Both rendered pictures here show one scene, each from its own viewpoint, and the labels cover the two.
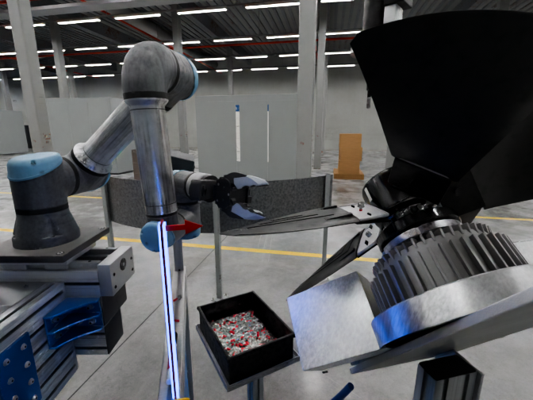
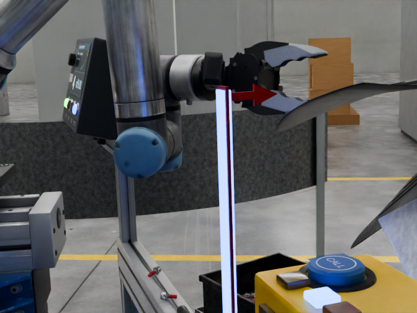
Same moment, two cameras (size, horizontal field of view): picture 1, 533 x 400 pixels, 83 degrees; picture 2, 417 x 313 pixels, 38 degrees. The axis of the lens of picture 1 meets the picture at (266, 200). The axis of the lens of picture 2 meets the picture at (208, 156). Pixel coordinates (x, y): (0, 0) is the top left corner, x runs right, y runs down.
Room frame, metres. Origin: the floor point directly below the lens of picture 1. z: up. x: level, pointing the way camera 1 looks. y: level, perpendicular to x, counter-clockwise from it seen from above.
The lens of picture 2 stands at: (-0.19, 0.24, 1.24)
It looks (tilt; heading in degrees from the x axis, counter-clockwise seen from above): 11 degrees down; 355
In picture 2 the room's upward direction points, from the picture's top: 2 degrees counter-clockwise
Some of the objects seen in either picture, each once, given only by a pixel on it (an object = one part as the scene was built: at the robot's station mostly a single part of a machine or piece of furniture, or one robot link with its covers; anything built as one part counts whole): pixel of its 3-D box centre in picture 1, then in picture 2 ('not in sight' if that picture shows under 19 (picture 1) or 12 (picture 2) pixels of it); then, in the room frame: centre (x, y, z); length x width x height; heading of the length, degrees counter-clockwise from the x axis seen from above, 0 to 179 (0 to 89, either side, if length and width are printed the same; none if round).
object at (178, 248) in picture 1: (178, 242); (125, 191); (0.96, 0.30, 0.96); 0.03 x 0.03 x 0.20; 14
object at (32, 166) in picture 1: (40, 178); not in sight; (0.79, 0.60, 1.20); 0.13 x 0.12 x 0.14; 169
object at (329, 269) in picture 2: not in sight; (336, 272); (0.20, 0.12, 1.08); 0.04 x 0.04 x 0.02
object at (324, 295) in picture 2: not in sight; (322, 297); (0.17, 0.14, 1.08); 0.02 x 0.02 x 0.01; 14
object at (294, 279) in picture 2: not in sight; (293, 280); (0.20, 0.15, 1.08); 0.02 x 0.02 x 0.01; 14
